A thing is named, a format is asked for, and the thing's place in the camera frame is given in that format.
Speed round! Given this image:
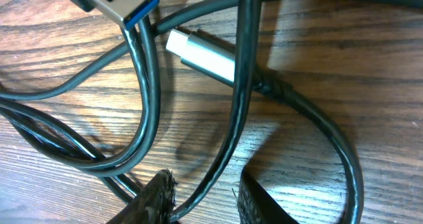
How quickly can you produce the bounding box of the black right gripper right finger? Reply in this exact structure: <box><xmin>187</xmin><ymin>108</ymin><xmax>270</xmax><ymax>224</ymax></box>
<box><xmin>237</xmin><ymin>170</ymin><xmax>298</xmax><ymax>224</ymax></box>

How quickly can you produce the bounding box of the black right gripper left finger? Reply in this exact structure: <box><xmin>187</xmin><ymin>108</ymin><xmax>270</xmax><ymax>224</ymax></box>
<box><xmin>107</xmin><ymin>169</ymin><xmax>177</xmax><ymax>224</ymax></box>

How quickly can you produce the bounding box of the black usb cable silver plug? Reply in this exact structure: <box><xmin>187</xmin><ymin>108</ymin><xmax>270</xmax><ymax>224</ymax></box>
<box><xmin>165</xmin><ymin>0</ymin><xmax>365</xmax><ymax>224</ymax></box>

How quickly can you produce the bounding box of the black usb cable white plug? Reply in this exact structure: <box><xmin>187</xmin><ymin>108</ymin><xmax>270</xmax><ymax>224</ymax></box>
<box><xmin>0</xmin><ymin>0</ymin><xmax>423</xmax><ymax>206</ymax></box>

